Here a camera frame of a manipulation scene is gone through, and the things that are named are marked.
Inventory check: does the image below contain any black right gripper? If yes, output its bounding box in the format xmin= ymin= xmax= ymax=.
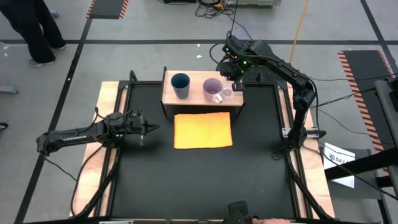
xmin=216 ymin=34 xmax=249 ymax=91

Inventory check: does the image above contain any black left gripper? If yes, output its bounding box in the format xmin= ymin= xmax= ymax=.
xmin=105 ymin=108 xmax=160 ymax=146

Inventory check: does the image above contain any clear plastic cup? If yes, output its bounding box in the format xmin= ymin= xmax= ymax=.
xmin=221 ymin=86 xmax=236 ymax=100

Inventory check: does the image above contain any purple white ceramic mug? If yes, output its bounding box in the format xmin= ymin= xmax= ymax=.
xmin=201 ymin=77 xmax=224 ymax=104

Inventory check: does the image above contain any dark blue plastic cup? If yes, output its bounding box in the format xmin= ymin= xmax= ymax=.
xmin=170 ymin=72 xmax=191 ymax=100

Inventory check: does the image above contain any wooden shelf with black legs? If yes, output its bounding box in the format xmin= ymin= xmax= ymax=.
xmin=160 ymin=66 xmax=246 ymax=119

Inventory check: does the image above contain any light wooden side board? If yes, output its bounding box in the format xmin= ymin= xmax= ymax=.
xmin=278 ymin=81 xmax=336 ymax=218
xmin=70 ymin=81 xmax=128 ymax=218

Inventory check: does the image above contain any yellow orange cloth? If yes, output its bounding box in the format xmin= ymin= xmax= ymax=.
xmin=173 ymin=111 xmax=233 ymax=150

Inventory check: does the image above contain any grey equipment base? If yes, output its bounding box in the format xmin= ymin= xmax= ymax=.
xmin=225 ymin=0 xmax=282 ymax=7

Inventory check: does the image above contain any black hazard-striped floor mat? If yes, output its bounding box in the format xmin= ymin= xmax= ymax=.
xmin=85 ymin=0 xmax=129 ymax=20
xmin=337 ymin=49 xmax=398 ymax=177

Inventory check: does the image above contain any white paper sign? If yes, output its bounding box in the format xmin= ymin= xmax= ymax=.
xmin=322 ymin=142 xmax=356 ymax=189

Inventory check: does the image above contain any grey furniture foot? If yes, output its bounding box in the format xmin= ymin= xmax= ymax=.
xmin=0 ymin=84 xmax=19 ymax=95

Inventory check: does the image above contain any person's hand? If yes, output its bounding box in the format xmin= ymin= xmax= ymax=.
xmin=251 ymin=217 xmax=292 ymax=224

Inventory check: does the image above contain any person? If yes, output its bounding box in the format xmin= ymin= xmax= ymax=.
xmin=0 ymin=0 xmax=67 ymax=68

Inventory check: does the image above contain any black metal beam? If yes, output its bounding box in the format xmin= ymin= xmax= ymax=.
xmin=325 ymin=147 xmax=398 ymax=182

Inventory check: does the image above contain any black metal table frame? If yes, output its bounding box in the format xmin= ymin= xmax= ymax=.
xmin=70 ymin=70 xmax=336 ymax=224

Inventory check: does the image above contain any black floor cable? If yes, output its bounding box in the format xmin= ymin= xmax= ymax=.
xmin=229 ymin=0 xmax=239 ymax=34
xmin=226 ymin=14 xmax=253 ymax=42

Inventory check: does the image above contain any black cable bundle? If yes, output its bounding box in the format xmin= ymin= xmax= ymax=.
xmin=195 ymin=0 xmax=237 ymax=19

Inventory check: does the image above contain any yellow hanging cable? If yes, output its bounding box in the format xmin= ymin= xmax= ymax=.
xmin=289 ymin=0 xmax=310 ymax=65

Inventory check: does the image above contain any black table side cable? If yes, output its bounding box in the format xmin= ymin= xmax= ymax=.
xmin=70 ymin=142 xmax=106 ymax=217

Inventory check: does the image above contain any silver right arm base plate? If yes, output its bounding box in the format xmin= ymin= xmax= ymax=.
xmin=281 ymin=126 xmax=327 ymax=140

